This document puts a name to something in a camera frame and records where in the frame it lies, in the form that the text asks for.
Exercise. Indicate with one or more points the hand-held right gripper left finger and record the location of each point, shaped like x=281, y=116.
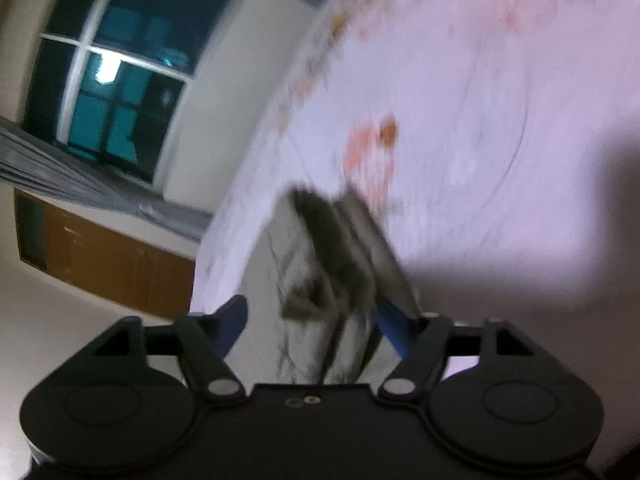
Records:
x=233, y=320

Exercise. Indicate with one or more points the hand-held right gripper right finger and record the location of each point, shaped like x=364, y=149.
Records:
x=395, y=327

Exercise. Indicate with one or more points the grey pants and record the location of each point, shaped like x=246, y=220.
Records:
x=325, y=270

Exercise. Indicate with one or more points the brown wooden wardrobe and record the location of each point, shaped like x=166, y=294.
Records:
x=115, y=265

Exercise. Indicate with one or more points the grey curtain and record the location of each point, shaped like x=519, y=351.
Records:
x=100, y=180

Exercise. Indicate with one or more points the floral pink bed sheet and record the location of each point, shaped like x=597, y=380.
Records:
x=490, y=135

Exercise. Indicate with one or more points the window with white frame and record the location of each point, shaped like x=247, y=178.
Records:
x=125, y=75

